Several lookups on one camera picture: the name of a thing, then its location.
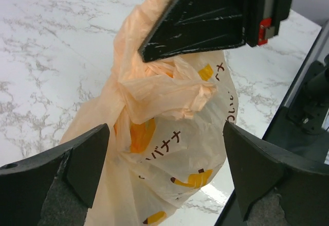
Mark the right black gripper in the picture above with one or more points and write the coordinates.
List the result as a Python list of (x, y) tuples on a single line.
[(194, 26)]

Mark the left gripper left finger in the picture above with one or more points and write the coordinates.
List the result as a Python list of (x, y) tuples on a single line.
[(57, 186)]

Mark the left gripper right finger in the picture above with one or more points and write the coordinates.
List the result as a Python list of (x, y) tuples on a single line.
[(272, 185)]

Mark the peach banana-print plastic bag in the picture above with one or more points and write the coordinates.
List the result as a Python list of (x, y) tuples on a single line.
[(166, 120)]

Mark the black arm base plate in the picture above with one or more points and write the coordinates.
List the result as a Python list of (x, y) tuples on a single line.
[(301, 123)]

